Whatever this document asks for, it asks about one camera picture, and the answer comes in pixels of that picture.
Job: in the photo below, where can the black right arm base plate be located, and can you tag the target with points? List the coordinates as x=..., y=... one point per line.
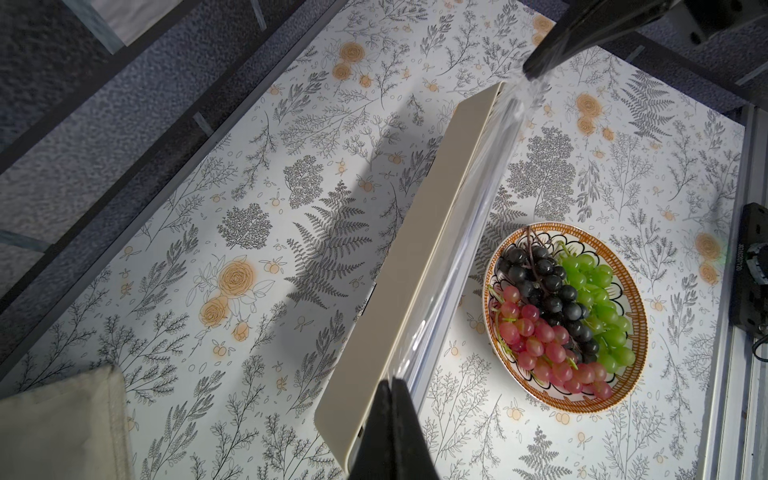
x=748, y=301

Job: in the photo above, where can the black grape bunch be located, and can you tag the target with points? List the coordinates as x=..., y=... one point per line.
x=529, y=265

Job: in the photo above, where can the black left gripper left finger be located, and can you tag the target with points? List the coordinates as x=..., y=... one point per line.
x=376, y=454

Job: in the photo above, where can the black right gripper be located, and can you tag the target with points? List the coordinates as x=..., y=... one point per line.
x=586, y=24

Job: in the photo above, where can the cream plastic wrap dispenser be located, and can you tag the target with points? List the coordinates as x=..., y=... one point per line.
x=343, y=410

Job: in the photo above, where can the green grape bunch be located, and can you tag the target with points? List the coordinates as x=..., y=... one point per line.
x=597, y=326

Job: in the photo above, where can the cream canvas tote bag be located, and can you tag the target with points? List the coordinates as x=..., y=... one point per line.
x=76, y=428

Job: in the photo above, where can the clear plastic wrap sheet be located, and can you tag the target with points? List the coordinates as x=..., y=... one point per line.
x=450, y=211

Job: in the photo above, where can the aluminium mounting rail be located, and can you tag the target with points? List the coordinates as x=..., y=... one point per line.
x=734, y=439

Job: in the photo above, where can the red grape bunch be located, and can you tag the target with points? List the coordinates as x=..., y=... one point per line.
x=538, y=357

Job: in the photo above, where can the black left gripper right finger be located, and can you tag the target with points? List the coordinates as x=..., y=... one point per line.
x=411, y=458

